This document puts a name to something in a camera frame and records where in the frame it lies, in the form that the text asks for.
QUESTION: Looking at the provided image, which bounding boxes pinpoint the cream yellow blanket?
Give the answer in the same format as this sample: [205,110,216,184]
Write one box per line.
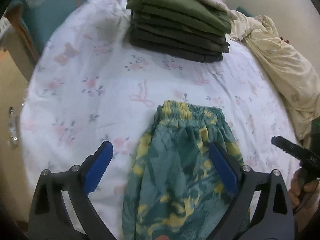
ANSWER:
[226,9,320,141]

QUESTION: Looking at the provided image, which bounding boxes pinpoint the person's right hand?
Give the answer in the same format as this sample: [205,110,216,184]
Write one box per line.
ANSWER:
[289,167,320,209]

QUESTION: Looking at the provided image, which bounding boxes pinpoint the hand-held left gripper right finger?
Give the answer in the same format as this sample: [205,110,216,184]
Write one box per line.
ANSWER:
[208,143,297,240]

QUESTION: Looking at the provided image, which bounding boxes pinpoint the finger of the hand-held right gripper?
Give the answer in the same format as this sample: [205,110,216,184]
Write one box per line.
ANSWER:
[271,135,312,161]

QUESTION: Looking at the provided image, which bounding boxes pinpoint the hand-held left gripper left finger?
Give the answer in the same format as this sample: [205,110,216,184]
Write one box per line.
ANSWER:
[28,141,114,240]

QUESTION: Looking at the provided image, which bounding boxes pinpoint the green yellow patterned pants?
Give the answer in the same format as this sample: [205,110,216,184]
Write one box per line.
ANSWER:
[121,100,251,240]

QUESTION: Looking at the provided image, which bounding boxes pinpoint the stack of folded green pants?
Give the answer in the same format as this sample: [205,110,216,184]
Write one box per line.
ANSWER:
[126,0,232,63]

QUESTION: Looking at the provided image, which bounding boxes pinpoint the clear plastic bottle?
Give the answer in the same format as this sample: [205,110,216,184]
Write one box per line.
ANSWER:
[7,106,20,144]

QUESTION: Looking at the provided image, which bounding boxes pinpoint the white floral bed sheet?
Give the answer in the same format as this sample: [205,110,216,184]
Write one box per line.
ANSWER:
[19,0,304,233]

